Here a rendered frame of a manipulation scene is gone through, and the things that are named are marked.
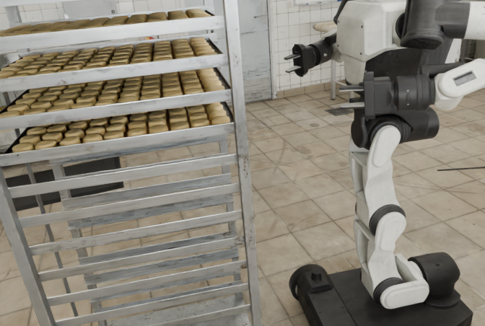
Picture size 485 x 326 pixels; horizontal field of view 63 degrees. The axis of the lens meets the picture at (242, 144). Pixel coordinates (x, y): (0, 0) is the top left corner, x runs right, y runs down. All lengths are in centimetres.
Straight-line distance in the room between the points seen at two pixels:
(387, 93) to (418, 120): 42
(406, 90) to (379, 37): 24
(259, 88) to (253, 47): 53
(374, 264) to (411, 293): 20
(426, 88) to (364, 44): 28
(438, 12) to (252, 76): 405
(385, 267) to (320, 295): 34
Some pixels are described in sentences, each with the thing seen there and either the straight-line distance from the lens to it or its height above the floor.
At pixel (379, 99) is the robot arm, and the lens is 106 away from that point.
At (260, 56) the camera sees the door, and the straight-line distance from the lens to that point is 505.
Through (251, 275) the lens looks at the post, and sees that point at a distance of 127.
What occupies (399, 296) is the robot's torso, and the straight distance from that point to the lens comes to 179.
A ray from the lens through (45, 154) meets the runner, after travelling 109.
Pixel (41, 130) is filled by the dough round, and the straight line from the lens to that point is 125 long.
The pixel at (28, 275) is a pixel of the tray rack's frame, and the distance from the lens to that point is 125.
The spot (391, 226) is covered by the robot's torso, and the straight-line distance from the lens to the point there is 155.
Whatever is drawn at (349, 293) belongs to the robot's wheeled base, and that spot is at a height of 17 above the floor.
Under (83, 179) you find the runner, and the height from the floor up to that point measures 106.
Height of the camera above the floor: 151
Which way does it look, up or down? 23 degrees down
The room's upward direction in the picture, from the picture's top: 5 degrees counter-clockwise
